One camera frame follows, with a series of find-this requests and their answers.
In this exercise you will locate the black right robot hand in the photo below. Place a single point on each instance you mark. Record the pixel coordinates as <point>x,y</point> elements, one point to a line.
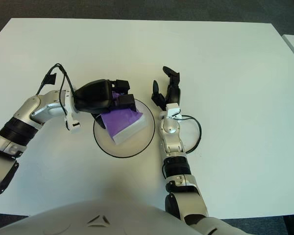
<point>174,95</point>

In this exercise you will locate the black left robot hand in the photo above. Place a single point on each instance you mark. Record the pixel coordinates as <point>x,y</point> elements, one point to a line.
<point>93,96</point>

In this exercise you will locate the purple tissue paper pack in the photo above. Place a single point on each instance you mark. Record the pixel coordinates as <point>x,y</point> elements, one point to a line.
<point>122,122</point>

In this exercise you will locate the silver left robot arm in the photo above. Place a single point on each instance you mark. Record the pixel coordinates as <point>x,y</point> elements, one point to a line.
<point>39,107</point>

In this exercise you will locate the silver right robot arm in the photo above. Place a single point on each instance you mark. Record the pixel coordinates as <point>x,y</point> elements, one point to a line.
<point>171,144</point>

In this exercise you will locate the white plate with black rim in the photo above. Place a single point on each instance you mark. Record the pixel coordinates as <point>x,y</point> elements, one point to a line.
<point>137,144</point>

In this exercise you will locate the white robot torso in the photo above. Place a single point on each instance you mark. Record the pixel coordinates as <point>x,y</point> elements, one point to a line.
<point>112,220</point>

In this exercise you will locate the black table leg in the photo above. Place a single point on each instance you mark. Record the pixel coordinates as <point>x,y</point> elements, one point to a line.
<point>289,226</point>

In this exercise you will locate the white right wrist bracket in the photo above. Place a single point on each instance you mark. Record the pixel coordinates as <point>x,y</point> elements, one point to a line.
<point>172,110</point>

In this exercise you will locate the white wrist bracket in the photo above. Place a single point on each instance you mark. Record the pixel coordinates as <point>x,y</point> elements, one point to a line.
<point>72,124</point>
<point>172,110</point>

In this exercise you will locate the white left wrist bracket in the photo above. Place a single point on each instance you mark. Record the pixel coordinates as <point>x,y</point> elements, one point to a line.
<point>72,124</point>

